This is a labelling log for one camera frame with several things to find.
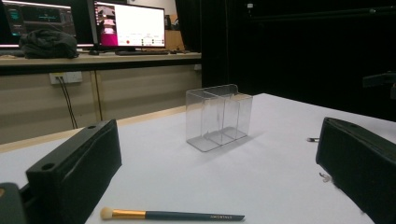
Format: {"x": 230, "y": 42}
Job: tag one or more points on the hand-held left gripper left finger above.
{"x": 74, "y": 174}

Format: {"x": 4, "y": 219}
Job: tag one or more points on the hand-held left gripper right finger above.
{"x": 361, "y": 161}

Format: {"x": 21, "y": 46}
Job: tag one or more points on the black makeup brush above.
{"x": 313, "y": 139}

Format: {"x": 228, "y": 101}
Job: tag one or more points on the gold ferrule makeup brush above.
{"x": 186, "y": 215}

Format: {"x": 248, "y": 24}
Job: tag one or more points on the clear acrylic organizer box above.
{"x": 199, "y": 121}

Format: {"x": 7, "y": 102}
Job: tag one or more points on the white table sheet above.
{"x": 274, "y": 174}

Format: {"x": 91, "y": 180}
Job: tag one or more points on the wooden table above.
{"x": 146, "y": 115}

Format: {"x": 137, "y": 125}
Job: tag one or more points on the black curtain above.
{"x": 295, "y": 56}

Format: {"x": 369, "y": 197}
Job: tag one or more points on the wooden monitor desk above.
{"x": 124, "y": 59}

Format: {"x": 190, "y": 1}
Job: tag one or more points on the dark cloth bundle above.
{"x": 48, "y": 45}

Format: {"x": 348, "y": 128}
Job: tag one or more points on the black keyboard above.
{"x": 141, "y": 52}

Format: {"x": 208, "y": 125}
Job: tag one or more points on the bright screen monitor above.
{"x": 137, "y": 25}

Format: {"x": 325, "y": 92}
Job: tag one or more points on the dark screen monitor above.
{"x": 40, "y": 15}

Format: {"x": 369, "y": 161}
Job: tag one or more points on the white wall power outlet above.
{"x": 70, "y": 77}

